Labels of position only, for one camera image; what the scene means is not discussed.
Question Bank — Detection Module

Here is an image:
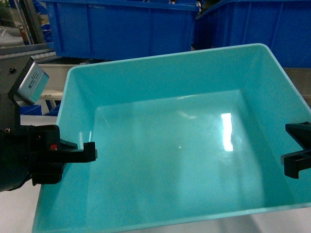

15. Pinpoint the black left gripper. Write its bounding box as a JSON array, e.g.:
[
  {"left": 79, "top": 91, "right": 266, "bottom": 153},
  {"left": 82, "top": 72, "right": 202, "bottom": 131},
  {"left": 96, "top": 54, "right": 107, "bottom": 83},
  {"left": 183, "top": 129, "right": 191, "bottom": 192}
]
[{"left": 28, "top": 125, "right": 98, "bottom": 185}]

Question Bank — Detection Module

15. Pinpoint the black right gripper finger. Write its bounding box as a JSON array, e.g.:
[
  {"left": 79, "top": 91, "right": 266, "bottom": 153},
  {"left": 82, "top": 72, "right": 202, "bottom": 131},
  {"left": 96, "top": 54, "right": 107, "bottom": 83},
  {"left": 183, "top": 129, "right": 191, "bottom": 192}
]
[
  {"left": 285, "top": 122, "right": 311, "bottom": 150},
  {"left": 280, "top": 150, "right": 311, "bottom": 179}
]

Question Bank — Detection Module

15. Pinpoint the teal plastic bin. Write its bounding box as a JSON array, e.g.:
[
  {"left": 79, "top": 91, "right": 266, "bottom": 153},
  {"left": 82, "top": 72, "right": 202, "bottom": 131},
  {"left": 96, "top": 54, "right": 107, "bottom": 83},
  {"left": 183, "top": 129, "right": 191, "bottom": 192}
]
[{"left": 33, "top": 44, "right": 311, "bottom": 233}]

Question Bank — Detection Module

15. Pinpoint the blue bin upper right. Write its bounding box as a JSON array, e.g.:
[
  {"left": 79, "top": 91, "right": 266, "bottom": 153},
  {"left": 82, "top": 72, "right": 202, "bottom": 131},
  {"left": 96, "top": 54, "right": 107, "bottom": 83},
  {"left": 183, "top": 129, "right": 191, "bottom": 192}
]
[{"left": 193, "top": 0, "right": 311, "bottom": 68}]

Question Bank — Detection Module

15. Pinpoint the blue bin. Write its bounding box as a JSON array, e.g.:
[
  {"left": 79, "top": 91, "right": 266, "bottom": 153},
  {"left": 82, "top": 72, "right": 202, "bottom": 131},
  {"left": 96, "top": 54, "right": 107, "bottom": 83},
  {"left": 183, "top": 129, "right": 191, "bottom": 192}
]
[
  {"left": 45, "top": 0, "right": 199, "bottom": 60},
  {"left": 193, "top": 0, "right": 311, "bottom": 68}
]

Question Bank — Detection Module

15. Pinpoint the blue bin upper left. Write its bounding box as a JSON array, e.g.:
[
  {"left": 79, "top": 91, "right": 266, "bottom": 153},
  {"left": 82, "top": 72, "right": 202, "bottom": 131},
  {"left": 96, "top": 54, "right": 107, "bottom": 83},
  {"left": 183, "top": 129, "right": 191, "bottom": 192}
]
[{"left": 45, "top": 0, "right": 199, "bottom": 60}]

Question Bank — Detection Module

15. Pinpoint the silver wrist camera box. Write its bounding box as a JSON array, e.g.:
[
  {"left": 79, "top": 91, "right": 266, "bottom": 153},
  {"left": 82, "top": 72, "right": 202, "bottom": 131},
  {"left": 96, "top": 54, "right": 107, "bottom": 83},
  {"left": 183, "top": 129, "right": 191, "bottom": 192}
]
[{"left": 17, "top": 57, "right": 49, "bottom": 105}]

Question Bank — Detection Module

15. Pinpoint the stainless steel shelf rail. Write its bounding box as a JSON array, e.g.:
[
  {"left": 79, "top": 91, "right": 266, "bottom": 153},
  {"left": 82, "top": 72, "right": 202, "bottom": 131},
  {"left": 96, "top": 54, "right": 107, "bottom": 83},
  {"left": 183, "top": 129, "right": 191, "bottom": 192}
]
[{"left": 36, "top": 62, "right": 98, "bottom": 100}]

